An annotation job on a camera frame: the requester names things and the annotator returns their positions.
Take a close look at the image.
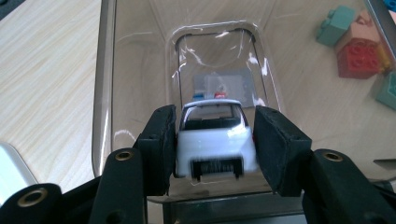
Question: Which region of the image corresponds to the pale grey-teal building block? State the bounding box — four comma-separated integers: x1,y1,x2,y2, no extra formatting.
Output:
316,5,356,48

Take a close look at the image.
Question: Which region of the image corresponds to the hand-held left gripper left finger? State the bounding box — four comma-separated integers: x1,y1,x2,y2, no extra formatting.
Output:
133,104,179,198

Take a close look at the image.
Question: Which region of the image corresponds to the orange building block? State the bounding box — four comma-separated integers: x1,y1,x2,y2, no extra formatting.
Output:
377,43,394,74

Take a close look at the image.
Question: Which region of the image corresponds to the red building block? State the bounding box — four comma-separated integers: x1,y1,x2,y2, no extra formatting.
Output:
335,37,387,79

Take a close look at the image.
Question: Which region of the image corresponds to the blue building block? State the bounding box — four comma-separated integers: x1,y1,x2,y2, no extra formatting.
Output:
382,0,396,13

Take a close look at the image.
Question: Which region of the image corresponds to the teal building block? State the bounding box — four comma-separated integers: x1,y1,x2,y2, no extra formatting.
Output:
373,71,396,111

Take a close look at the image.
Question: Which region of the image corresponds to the white toy car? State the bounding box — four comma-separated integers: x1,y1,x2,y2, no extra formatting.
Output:
174,98,260,181

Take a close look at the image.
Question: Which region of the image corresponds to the transparent grey storage box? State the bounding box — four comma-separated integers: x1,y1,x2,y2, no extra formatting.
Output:
92,0,396,224

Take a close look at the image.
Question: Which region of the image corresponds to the pink building block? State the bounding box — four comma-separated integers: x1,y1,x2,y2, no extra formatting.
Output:
334,8,384,57

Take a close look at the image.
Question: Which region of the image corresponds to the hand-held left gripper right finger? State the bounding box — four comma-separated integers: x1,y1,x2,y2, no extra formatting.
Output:
252,105,313,198

